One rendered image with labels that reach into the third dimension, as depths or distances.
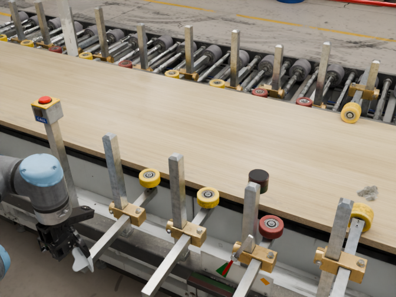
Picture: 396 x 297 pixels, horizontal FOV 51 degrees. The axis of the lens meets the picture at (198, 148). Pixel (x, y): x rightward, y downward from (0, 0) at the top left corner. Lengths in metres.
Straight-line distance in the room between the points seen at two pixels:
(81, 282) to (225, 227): 1.07
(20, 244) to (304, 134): 1.80
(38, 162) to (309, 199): 0.91
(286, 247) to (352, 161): 0.43
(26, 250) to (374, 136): 2.01
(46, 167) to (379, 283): 1.14
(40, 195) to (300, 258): 0.97
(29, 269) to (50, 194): 1.59
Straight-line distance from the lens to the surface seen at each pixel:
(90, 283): 2.44
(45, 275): 2.55
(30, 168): 1.04
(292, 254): 1.61
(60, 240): 1.16
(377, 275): 1.57
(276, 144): 1.75
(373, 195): 1.57
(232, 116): 1.92
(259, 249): 1.36
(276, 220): 1.40
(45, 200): 1.06
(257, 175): 1.20
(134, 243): 1.62
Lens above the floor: 1.89
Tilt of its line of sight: 35 degrees down
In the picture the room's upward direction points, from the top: 1 degrees counter-clockwise
